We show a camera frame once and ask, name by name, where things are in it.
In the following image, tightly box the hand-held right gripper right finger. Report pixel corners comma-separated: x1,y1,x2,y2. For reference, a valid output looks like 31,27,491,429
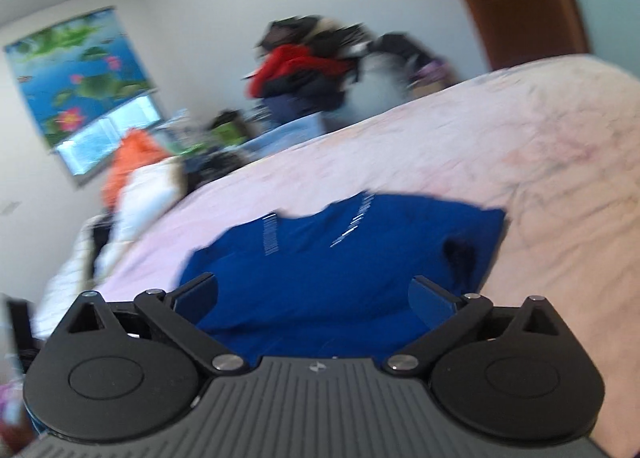
384,275,564,379

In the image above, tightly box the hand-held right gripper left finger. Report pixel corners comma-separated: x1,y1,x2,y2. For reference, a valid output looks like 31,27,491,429
63,272,248,379

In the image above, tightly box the blue shirt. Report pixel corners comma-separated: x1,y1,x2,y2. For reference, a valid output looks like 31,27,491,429
177,190,509,370

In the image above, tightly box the pile of dark clothes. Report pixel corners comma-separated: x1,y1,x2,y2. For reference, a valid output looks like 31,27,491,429
254,14,441,109

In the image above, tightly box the white pillow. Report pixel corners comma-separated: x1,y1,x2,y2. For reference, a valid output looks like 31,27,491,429
42,162,187,339

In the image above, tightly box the orange cloth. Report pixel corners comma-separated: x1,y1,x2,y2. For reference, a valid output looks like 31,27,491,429
100,128,172,211

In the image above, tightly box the pink bed blanket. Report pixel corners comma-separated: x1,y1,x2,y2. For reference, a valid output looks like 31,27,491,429
44,55,640,458

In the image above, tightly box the window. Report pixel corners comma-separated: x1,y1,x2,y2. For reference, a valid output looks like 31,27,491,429
52,92,165,189

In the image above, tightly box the grey cloth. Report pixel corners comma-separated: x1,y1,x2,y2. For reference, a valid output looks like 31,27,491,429
348,52,418,115

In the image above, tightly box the purple cloth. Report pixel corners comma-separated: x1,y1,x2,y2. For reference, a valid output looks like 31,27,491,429
413,60,453,91

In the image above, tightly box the red garment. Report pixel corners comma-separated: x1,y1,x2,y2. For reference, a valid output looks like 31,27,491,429
246,42,353,100

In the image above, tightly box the lotus pond window blind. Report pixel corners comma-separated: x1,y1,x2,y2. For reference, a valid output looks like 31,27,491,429
4,6,157,153

